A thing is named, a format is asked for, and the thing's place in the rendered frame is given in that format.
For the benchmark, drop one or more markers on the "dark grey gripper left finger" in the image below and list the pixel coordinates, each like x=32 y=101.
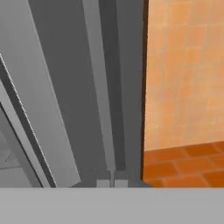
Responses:
x=99 y=177

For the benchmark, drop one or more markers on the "grey fridge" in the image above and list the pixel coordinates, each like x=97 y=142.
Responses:
x=26 y=87

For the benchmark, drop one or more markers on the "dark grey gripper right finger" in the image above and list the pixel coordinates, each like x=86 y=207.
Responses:
x=125 y=176

